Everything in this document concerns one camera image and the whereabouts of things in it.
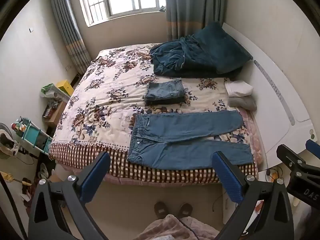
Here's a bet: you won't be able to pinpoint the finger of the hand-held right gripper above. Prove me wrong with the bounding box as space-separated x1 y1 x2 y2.
305 139 320 161
276 144 320 180

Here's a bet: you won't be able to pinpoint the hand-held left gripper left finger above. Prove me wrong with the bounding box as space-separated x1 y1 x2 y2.
27 151 111 240

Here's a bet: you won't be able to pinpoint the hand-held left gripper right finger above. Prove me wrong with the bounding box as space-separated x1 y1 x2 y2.
211 151 295 240

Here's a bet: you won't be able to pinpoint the blue denim pants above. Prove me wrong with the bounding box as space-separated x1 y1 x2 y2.
146 78 186 100
127 110 253 171

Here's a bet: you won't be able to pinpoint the folded dark pants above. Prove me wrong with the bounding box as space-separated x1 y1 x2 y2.
144 96 187 107

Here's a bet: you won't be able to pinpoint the folded blue denim pants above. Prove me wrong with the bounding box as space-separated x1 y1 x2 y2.
146 78 186 100

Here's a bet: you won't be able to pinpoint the brown slipper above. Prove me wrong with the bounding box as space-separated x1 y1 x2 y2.
154 201 171 218
179 203 194 218

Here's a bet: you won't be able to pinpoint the pair of white slippers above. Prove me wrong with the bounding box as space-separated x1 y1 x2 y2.
37 162 56 181

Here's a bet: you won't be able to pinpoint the white headboard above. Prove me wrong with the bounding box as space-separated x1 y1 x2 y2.
221 22 316 161

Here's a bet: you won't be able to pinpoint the folded grey garment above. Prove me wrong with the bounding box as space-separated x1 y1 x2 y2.
228 96 257 112

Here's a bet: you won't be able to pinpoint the floral quilt with checked border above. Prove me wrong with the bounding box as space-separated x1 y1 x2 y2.
49 42 259 184

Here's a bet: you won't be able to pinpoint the wooden nightstand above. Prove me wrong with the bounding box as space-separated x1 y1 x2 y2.
42 100 68 128

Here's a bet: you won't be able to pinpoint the teal storage rack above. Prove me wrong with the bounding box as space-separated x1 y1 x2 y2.
11 116 53 155

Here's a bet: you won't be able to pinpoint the person's pink plush robe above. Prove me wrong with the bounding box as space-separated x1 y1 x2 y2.
135 214 221 240

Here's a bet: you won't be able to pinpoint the folded white garment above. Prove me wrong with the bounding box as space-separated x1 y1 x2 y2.
225 80 253 97

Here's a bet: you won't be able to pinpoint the white plastic bag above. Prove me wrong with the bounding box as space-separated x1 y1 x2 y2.
41 90 71 103

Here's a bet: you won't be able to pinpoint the yellow box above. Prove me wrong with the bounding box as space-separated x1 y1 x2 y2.
55 80 75 97

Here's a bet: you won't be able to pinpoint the green box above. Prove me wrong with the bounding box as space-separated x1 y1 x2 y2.
41 83 59 94

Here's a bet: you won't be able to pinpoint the dark teal pillow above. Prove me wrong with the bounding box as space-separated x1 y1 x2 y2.
194 21 253 75

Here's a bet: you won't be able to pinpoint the dark teal plush blanket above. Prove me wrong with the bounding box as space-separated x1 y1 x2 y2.
149 36 247 79

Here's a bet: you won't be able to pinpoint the grey-blue striped curtain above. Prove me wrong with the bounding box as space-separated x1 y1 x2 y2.
165 0 228 42
49 0 92 74

